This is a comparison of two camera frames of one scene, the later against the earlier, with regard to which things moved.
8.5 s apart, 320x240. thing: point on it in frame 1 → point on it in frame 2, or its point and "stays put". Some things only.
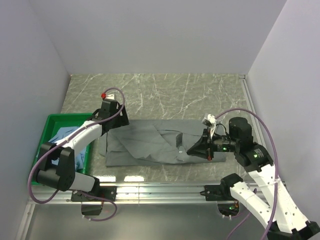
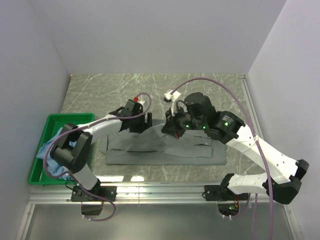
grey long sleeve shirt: x=148 y=142 stays put
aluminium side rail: x=251 y=108 stays put
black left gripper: x=122 y=119 → x=143 y=125
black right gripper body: x=224 y=143 → x=183 y=121
